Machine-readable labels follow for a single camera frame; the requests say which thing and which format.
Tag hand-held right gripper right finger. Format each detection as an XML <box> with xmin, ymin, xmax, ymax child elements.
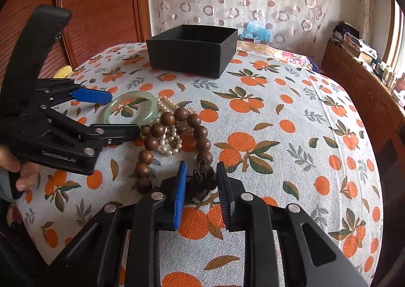
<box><xmin>216</xmin><ymin>161</ymin><xmax>369</xmax><ymax>287</ymax></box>

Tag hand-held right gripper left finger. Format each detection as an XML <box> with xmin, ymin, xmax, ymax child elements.
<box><xmin>41</xmin><ymin>161</ymin><xmax>188</xmax><ymax>287</ymax></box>

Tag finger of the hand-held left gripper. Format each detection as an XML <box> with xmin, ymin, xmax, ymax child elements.
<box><xmin>47</xmin><ymin>80</ymin><xmax>113</xmax><ymax>107</ymax></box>
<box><xmin>44</xmin><ymin>107</ymin><xmax>141</xmax><ymax>150</ymax></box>

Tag pale green jade bangle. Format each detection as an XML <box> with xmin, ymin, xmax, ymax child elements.
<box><xmin>104</xmin><ymin>92</ymin><xmax>159</xmax><ymax>126</ymax></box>

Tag white pearl necklace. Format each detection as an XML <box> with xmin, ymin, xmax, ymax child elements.
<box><xmin>156</xmin><ymin>96</ymin><xmax>184</xmax><ymax>156</ymax></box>

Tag brown wooden bead bracelet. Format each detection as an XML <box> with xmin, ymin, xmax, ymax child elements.
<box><xmin>135</xmin><ymin>107</ymin><xmax>217</xmax><ymax>202</ymax></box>

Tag black cardboard box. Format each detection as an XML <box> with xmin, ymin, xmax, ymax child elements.
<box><xmin>146</xmin><ymin>25</ymin><xmax>238</xmax><ymax>79</ymax></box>

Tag person's left hand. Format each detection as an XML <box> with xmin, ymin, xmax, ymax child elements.
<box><xmin>0</xmin><ymin>145</ymin><xmax>42</xmax><ymax>193</ymax></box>

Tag yellow pillow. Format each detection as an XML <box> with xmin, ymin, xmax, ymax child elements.
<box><xmin>52</xmin><ymin>66</ymin><xmax>73</xmax><ymax>79</ymax></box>

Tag brown wooden wardrobe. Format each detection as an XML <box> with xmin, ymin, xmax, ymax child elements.
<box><xmin>0</xmin><ymin>0</ymin><xmax>152</xmax><ymax>85</ymax></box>

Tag floral bed blanket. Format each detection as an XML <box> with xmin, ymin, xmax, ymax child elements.
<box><xmin>236</xmin><ymin>41</ymin><xmax>312</xmax><ymax>68</ymax></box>

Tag navy blue blanket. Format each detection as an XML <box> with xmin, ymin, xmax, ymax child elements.
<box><xmin>308</xmin><ymin>56</ymin><xmax>323</xmax><ymax>74</ymax></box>

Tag blue plastic bag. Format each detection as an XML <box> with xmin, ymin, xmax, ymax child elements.
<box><xmin>241</xmin><ymin>21</ymin><xmax>273</xmax><ymax>42</ymax></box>

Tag long wooden cabinet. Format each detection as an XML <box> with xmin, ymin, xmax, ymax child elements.
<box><xmin>321</xmin><ymin>40</ymin><xmax>405</xmax><ymax>180</ymax></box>

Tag cardboard box with cloths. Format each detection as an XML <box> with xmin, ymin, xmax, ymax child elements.
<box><xmin>343</xmin><ymin>32</ymin><xmax>378</xmax><ymax>63</ymax></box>

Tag pile of dark clothes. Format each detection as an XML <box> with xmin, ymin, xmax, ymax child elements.
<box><xmin>331</xmin><ymin>21</ymin><xmax>361</xmax><ymax>46</ymax></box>

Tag row of small bottles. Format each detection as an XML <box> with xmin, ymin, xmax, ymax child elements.
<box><xmin>375</xmin><ymin>58</ymin><xmax>399</xmax><ymax>88</ymax></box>

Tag wooden frame window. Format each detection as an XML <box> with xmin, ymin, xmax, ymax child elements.
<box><xmin>386</xmin><ymin>0</ymin><xmax>405</xmax><ymax>85</ymax></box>

